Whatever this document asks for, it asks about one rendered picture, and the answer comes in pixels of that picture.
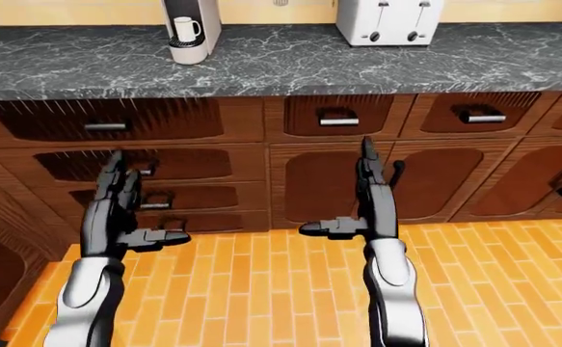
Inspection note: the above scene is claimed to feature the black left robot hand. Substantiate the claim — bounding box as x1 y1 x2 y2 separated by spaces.
80 149 193 260

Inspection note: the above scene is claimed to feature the wide wooden drawer front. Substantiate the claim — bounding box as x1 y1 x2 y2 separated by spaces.
43 179 270 218
0 95 266 148
0 142 270 190
63 209 271 238

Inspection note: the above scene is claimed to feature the white two-slot toaster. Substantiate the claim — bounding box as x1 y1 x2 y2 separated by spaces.
335 0 446 48

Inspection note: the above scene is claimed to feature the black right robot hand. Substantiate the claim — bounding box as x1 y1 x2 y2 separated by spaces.
299 135 402 248

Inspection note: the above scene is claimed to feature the beige coffee machine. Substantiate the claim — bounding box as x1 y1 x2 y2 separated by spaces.
160 0 224 67

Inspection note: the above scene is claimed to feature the wooden cabinet door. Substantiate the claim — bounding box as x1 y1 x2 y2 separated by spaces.
267 141 398 230
447 135 562 223
388 137 523 223
0 142 72 335

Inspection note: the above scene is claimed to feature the white mug with handle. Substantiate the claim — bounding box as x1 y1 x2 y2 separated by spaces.
173 15 202 42

